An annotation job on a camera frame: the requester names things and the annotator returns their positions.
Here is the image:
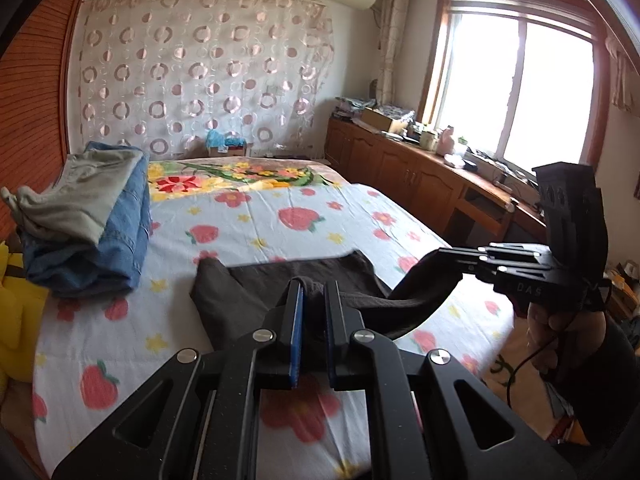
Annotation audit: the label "folded blue jeans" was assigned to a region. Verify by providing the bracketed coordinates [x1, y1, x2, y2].
[17, 142, 153, 298]

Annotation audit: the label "wooden sideboard cabinet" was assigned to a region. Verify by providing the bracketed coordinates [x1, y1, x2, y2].
[325, 117, 551, 256]

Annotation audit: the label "black cable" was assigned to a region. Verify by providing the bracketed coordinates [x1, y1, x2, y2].
[505, 280, 613, 408]

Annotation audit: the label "wooden slatted wardrobe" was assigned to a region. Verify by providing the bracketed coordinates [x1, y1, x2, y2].
[0, 0, 96, 241]

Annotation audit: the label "yellow plush toy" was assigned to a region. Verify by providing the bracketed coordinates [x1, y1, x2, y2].
[0, 242, 48, 396]

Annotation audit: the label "wooden framed window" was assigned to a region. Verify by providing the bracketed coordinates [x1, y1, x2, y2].
[417, 0, 608, 176]

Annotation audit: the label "person's right forearm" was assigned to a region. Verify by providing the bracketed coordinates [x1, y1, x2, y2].
[565, 320, 640, 466]

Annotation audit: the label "black pants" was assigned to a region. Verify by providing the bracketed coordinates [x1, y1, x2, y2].
[189, 247, 468, 376]

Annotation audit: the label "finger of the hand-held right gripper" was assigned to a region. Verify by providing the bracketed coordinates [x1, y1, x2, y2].
[439, 243, 553, 261]
[472, 256, 557, 283]

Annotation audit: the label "circle patterned curtain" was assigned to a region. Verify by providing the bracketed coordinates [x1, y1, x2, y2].
[75, 0, 336, 161]

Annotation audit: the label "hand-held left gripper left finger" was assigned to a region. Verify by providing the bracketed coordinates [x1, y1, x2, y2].
[52, 280, 306, 480]

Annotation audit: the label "small carton box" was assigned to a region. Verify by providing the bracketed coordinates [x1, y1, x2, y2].
[207, 141, 248, 159]

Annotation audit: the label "folded grey-green pants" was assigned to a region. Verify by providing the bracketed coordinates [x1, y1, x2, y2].
[0, 147, 146, 247]

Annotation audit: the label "person's right hand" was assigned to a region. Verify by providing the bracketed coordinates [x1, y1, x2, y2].
[525, 305, 608, 386]

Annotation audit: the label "pale window curtain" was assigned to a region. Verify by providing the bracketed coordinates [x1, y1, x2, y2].
[606, 35, 637, 117]
[377, 0, 411, 106]

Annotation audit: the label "floral blanket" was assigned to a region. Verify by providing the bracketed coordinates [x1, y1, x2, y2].
[147, 156, 531, 411]

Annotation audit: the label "pink figurine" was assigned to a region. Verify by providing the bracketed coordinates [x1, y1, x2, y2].
[436, 125, 457, 156]

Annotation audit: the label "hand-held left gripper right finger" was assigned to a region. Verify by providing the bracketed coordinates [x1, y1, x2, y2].
[324, 280, 588, 480]

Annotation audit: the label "white strawberry print sheet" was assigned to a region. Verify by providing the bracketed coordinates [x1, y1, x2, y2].
[32, 182, 516, 480]

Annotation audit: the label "cardboard box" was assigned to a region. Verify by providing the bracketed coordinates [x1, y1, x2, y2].
[360, 107, 408, 133]

